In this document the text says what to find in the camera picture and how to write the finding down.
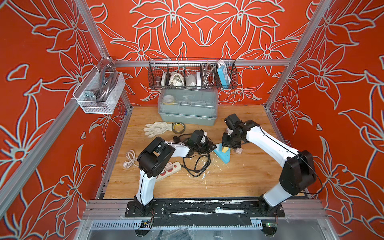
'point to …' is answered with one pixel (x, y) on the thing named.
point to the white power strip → (176, 166)
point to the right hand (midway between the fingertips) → (220, 144)
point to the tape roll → (178, 127)
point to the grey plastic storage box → (188, 106)
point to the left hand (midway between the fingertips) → (214, 148)
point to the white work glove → (157, 128)
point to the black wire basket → (191, 73)
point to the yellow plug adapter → (225, 149)
